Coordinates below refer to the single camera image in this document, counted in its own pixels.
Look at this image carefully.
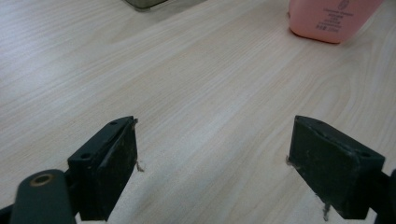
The grey-green container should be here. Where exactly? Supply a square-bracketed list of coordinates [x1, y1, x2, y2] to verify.
[123, 0, 169, 10]

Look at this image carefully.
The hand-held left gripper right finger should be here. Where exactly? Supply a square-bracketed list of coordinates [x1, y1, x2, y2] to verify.
[288, 115, 386, 220]

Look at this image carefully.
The pink plastic bottle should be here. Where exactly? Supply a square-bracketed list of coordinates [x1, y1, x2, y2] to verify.
[287, 0, 385, 44]

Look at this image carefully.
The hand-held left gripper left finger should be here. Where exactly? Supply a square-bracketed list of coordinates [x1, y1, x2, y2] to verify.
[67, 116, 139, 222]

